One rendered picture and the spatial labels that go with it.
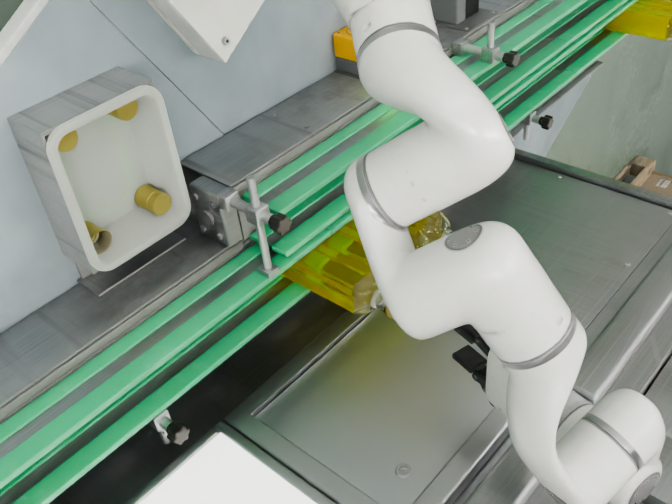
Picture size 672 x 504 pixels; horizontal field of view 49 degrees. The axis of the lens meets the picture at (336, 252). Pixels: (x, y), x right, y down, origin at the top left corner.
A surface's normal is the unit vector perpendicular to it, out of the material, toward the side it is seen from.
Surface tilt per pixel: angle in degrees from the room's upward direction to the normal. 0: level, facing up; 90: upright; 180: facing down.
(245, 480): 90
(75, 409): 90
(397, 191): 69
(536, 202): 90
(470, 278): 75
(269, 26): 0
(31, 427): 90
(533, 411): 99
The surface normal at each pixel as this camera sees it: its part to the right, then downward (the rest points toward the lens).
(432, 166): -0.39, 0.30
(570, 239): -0.11, -0.77
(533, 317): 0.29, 0.23
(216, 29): 0.75, 0.28
